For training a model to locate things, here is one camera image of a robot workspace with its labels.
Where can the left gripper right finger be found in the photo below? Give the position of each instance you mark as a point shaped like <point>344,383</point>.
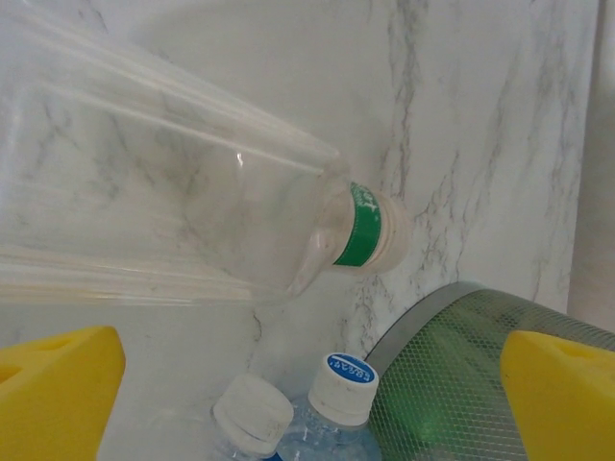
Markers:
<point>562,408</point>

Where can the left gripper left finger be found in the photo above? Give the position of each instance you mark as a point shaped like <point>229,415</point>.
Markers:
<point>53,403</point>

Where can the clear bottle small blue label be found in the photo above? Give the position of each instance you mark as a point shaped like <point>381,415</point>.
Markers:
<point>252,413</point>

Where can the clear bottle blue label white cap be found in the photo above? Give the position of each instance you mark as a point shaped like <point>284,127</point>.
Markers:
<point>343,389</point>

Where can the large clear bottle green neckband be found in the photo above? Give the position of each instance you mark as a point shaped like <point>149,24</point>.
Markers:
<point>192,201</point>

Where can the metal mesh waste bin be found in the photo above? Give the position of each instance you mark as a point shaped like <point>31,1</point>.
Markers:
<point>442,384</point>

